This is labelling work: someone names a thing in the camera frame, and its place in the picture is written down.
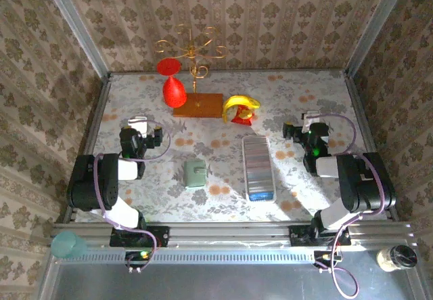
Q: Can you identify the green card holder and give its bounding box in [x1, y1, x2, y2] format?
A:
[183, 159, 208, 188]

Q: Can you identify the bright blue credit card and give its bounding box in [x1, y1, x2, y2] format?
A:
[248, 191, 274, 202]

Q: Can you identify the floral table cover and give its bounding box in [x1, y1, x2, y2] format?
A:
[76, 70, 388, 223]

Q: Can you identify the red wine glass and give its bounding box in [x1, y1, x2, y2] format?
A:
[156, 57, 188, 109]

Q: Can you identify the red snack bag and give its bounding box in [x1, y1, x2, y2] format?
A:
[231, 105, 255, 127]

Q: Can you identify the gold stand with wooden base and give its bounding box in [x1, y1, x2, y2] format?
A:
[154, 24, 228, 120]

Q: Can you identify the yellow banana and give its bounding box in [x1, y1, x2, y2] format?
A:
[221, 95, 261, 124]

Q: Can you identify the black controller board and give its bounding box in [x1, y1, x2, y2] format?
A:
[124, 251, 152, 274]
[313, 251, 342, 271]

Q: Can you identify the teal plastic cup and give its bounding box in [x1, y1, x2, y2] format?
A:
[50, 231, 88, 259]

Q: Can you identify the glass jar with black lid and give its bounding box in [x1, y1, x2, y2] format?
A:
[377, 244, 418, 273]

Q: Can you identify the grey metal sheet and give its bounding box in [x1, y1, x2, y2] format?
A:
[50, 261, 419, 300]

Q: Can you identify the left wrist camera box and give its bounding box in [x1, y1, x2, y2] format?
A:
[127, 116, 149, 137]

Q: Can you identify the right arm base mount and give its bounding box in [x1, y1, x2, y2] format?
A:
[289, 224, 352, 247]

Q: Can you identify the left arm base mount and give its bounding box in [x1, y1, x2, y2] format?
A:
[109, 226, 170, 249]

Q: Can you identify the aluminium frame post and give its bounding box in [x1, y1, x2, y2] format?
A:
[39, 0, 111, 77]
[344, 0, 412, 76]

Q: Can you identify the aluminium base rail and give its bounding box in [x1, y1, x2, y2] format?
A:
[52, 221, 416, 249]

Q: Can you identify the slotted grey cable duct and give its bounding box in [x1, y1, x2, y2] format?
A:
[55, 247, 315, 263]

